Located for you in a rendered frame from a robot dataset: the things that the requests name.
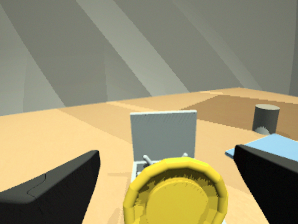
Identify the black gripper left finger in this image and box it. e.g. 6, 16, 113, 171
0, 149, 101, 224

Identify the yellow round plate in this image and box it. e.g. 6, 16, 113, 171
122, 156, 229, 224

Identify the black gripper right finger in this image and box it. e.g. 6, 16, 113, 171
233, 144, 298, 224

